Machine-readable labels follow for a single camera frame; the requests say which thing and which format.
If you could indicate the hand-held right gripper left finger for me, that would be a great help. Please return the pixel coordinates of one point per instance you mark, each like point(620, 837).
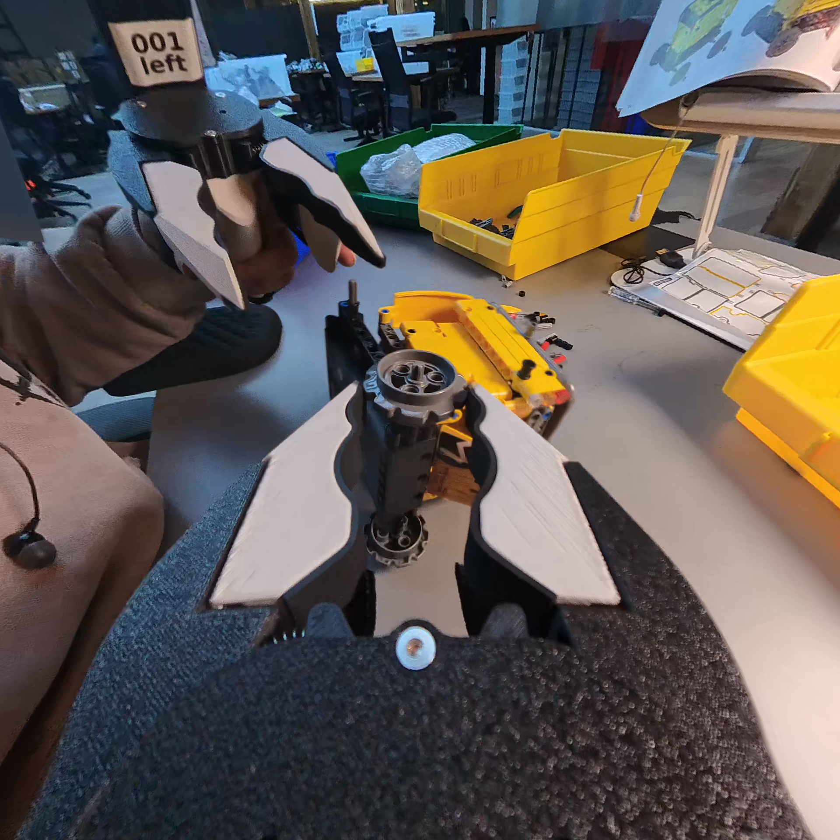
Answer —
point(289, 525)

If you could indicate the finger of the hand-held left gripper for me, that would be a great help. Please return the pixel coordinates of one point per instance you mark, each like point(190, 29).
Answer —
point(190, 229)
point(308, 177)

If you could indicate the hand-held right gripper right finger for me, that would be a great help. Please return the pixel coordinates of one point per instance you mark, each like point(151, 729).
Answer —
point(544, 525)

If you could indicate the yellow toy brick vehicle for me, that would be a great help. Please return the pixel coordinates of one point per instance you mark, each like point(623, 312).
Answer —
point(472, 341)

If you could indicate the person's left forearm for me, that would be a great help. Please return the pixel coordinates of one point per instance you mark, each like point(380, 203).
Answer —
point(98, 295)

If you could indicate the person's left hand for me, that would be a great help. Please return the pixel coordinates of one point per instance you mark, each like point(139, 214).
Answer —
point(272, 262)

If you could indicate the green plastic bin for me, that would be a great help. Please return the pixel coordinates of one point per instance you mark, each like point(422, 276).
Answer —
point(367, 157)

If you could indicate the clear storage box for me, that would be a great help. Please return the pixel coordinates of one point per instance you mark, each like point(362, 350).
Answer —
point(253, 75)

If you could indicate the clear plastic bag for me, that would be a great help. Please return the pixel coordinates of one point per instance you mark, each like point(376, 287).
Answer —
point(390, 170)

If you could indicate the black office chair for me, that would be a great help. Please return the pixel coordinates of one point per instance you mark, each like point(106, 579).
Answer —
point(344, 92)
point(394, 72)

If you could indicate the black textured pad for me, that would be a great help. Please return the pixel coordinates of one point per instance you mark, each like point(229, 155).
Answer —
point(210, 348)

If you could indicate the bubble wrap sheet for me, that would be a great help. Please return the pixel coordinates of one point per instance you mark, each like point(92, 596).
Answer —
point(446, 148)

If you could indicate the pile of small brick pins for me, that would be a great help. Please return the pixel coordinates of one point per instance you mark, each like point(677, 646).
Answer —
point(554, 342)

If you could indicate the heap of black brick connectors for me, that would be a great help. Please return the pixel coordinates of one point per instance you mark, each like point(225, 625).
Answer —
point(495, 226)

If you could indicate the wooden table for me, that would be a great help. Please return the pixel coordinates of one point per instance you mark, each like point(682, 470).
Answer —
point(472, 33)

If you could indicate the beige printed sweatshirt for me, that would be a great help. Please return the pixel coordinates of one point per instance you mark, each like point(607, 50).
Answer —
point(65, 623)

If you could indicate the yellow plastic bin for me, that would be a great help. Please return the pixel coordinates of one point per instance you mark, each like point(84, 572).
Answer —
point(590, 210)
point(787, 380)

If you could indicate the white printed sheet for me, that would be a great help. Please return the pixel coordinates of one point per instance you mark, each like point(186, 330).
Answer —
point(735, 295)

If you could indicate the black flat device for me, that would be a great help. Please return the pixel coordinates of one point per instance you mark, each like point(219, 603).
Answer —
point(676, 218)

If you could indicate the instruction booklet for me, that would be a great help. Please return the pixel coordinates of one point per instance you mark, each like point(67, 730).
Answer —
point(689, 52)

